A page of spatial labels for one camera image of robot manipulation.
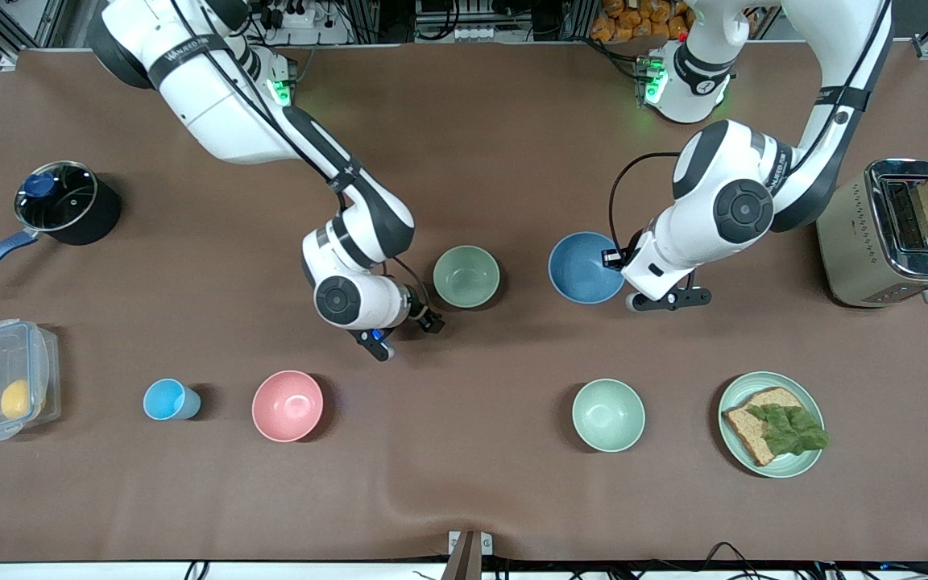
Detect yellow round fruit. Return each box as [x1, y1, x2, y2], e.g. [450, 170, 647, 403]
[1, 379, 34, 421]

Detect blue cup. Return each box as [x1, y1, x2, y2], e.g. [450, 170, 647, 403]
[143, 379, 201, 421]

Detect bag of orange buns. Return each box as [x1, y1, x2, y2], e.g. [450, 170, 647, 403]
[590, 0, 694, 43]

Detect blue bowl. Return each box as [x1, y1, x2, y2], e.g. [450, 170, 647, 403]
[548, 231, 628, 305]

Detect mint green plate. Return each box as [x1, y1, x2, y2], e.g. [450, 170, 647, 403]
[718, 371, 826, 479]

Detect brown bread slice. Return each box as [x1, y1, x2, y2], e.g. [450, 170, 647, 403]
[722, 387, 807, 468]

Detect beige chrome toaster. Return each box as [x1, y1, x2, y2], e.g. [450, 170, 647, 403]
[816, 158, 928, 309]

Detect black looped floor cable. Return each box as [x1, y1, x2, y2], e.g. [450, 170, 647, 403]
[702, 541, 763, 574]

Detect white power strip with plugs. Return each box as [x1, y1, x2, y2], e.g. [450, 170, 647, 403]
[259, 0, 352, 45]

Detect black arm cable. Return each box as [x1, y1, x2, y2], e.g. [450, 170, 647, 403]
[609, 0, 893, 252]
[170, 0, 426, 311]

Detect metal table edge bracket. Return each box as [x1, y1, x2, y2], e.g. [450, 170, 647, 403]
[448, 530, 494, 580]

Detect mint green bowl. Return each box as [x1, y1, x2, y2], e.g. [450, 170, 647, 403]
[571, 378, 647, 454]

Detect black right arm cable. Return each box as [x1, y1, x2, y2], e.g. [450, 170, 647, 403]
[170, 0, 426, 311]

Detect pink bowl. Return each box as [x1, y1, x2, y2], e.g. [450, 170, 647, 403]
[251, 370, 325, 443]

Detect glass lid with blue knob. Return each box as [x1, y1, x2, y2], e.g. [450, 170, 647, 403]
[14, 161, 99, 232]

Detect green lettuce leaf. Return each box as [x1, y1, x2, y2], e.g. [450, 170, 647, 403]
[746, 403, 831, 456]

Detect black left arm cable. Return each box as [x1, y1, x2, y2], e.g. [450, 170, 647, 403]
[609, 0, 893, 252]

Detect sage green bowl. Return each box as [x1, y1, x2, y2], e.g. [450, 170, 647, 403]
[433, 245, 501, 309]

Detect black pot with blue handle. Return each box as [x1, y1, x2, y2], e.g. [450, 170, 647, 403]
[0, 160, 122, 292]

